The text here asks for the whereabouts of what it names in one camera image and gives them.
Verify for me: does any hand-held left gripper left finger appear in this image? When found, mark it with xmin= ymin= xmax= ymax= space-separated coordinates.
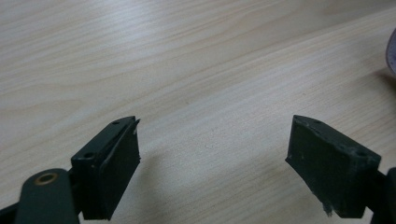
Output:
xmin=70 ymin=116 xmax=141 ymax=221

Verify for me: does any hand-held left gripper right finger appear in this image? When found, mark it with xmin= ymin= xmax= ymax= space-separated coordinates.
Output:
xmin=285 ymin=114 xmax=382 ymax=218

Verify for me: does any lilac star sandal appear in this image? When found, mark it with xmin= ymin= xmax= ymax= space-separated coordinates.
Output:
xmin=386 ymin=27 xmax=396 ymax=76

